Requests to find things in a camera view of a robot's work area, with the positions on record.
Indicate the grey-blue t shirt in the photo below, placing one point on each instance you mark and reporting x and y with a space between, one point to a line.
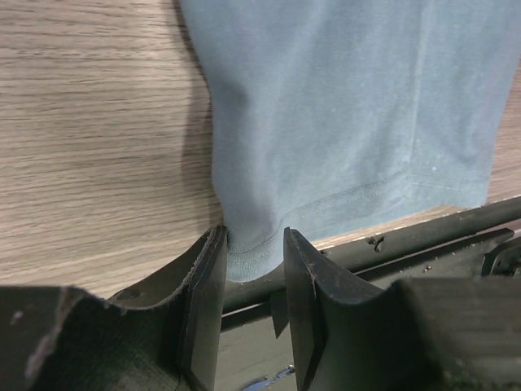
330 116

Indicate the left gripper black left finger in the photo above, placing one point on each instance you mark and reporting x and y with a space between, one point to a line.
161 333

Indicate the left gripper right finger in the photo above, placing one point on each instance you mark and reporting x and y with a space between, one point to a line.
418 334

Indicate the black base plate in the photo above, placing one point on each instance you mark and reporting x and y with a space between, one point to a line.
255 347

